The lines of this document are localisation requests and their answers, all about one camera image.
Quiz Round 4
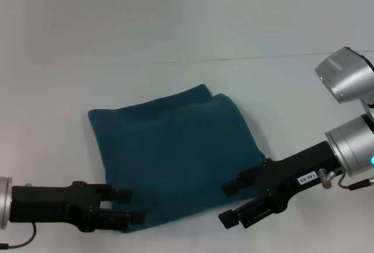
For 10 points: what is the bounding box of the teal blue t-shirt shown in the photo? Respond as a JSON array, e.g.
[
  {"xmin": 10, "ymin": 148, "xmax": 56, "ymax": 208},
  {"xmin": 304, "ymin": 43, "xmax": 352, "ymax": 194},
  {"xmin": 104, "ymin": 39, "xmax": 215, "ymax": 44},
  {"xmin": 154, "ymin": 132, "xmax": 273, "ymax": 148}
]
[{"xmin": 87, "ymin": 83, "xmax": 266, "ymax": 232}]

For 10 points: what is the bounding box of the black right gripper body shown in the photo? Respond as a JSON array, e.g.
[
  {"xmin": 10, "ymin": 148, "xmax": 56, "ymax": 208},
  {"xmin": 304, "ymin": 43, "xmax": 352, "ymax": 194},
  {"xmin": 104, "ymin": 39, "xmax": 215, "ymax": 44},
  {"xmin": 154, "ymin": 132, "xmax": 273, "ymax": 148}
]
[{"xmin": 253, "ymin": 141, "xmax": 342, "ymax": 216}]

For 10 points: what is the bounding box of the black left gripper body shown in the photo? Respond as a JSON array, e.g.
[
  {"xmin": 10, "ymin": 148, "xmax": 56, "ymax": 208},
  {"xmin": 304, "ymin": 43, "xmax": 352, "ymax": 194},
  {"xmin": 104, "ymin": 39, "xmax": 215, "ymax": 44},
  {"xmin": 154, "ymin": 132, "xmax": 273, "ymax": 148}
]
[{"xmin": 11, "ymin": 180, "xmax": 103, "ymax": 233}]

